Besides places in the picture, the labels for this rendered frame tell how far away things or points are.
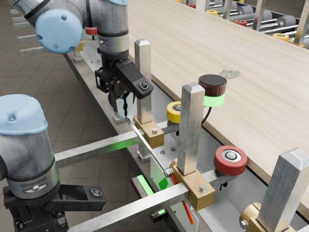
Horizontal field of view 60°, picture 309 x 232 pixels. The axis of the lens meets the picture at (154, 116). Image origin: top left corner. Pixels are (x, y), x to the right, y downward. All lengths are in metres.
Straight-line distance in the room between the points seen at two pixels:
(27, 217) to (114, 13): 0.44
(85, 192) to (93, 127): 1.83
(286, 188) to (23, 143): 0.36
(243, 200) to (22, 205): 0.65
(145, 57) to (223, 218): 0.55
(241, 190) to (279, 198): 0.47
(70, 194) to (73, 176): 1.43
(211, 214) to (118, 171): 1.09
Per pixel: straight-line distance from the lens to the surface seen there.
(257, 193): 0.85
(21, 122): 0.38
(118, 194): 1.78
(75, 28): 0.50
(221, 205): 0.96
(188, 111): 0.56
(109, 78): 0.70
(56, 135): 2.35
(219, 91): 0.57
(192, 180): 0.68
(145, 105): 0.82
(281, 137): 0.82
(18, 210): 0.53
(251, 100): 0.96
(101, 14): 0.64
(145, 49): 0.74
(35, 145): 0.41
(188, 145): 0.62
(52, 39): 0.51
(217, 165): 0.69
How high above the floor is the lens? 1.36
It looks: 34 degrees down
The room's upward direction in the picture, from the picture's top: straight up
